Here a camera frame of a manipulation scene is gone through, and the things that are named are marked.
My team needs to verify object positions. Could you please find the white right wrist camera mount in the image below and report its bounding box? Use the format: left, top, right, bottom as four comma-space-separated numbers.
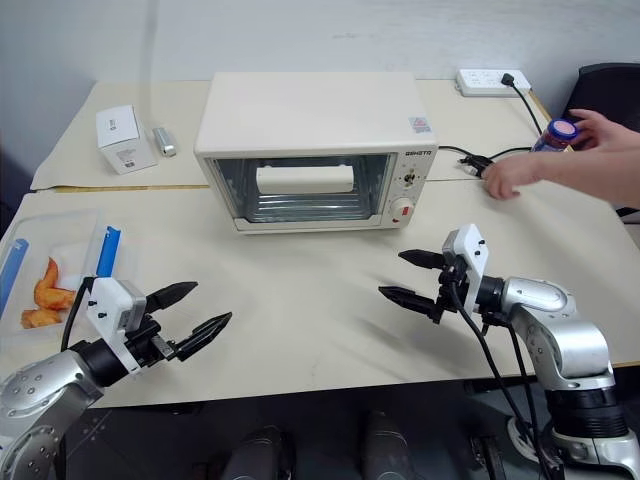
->
441, 223, 490, 310

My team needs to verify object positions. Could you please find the white power strip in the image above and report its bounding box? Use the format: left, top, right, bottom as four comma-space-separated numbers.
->
455, 68, 533, 98

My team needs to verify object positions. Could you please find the small silver cylinder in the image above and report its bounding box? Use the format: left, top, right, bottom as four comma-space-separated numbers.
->
151, 126, 179, 159

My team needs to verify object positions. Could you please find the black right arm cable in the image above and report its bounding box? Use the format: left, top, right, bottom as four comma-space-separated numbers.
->
448, 279, 564, 480

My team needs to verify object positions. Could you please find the blue container clip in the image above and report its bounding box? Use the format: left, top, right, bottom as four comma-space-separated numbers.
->
94, 225, 123, 279
0, 238, 30, 317

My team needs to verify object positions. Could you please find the small orange chicken piece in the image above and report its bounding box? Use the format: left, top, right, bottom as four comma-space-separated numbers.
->
20, 308, 65, 330

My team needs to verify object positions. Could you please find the black power cable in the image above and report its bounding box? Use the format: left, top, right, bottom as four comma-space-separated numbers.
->
438, 73, 545, 177

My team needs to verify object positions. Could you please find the black chair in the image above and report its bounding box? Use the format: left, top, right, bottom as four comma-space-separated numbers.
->
563, 62, 640, 146

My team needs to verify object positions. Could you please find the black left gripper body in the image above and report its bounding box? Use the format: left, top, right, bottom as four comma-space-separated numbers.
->
123, 314, 180, 371

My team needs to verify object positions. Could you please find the blue capped bottle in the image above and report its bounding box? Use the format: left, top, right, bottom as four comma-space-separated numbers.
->
530, 117, 584, 154

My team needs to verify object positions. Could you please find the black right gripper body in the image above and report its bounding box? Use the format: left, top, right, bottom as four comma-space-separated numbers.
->
430, 260, 473, 326

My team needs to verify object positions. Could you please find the person's left hand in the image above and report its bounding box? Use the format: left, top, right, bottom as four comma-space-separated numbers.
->
484, 155, 545, 201

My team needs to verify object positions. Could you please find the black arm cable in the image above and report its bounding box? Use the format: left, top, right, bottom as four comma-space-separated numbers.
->
448, 279, 564, 480
60, 276, 97, 352

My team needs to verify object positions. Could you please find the person's right hand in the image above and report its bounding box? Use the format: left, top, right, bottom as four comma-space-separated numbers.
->
568, 108, 640, 152

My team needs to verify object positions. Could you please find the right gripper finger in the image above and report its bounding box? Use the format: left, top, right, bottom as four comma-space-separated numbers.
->
377, 285, 437, 319
397, 249, 447, 272

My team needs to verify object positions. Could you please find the metal oven rack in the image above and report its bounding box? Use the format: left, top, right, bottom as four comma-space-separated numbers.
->
243, 193, 370, 222

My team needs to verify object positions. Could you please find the white timer knob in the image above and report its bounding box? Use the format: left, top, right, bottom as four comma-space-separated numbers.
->
389, 196, 417, 225

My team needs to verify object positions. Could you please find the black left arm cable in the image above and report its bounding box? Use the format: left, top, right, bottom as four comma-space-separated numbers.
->
60, 276, 97, 352

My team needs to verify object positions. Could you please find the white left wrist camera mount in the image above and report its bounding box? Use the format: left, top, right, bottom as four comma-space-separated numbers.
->
83, 276, 149, 375

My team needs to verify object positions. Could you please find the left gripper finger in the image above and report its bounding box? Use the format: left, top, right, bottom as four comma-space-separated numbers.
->
173, 311, 234, 363
144, 280, 200, 316

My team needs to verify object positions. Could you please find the clear plastic container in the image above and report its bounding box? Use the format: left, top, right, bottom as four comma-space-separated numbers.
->
0, 208, 124, 337

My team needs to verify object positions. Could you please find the cream toaster oven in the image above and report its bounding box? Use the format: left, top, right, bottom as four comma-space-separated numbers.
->
193, 71, 441, 237

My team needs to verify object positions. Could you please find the glass oven door with handle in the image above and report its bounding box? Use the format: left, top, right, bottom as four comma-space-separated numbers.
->
203, 153, 399, 225

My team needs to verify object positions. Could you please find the white cardboard box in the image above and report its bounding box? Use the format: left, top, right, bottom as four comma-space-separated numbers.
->
95, 104, 161, 176

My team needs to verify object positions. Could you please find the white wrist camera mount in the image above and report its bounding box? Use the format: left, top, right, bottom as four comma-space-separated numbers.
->
441, 223, 490, 310
83, 276, 149, 375

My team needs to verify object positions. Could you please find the large orange chicken wing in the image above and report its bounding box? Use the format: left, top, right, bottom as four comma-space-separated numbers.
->
33, 255, 77, 312

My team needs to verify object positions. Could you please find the dark rounded shape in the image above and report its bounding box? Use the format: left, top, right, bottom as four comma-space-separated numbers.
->
358, 408, 427, 480
217, 423, 297, 480

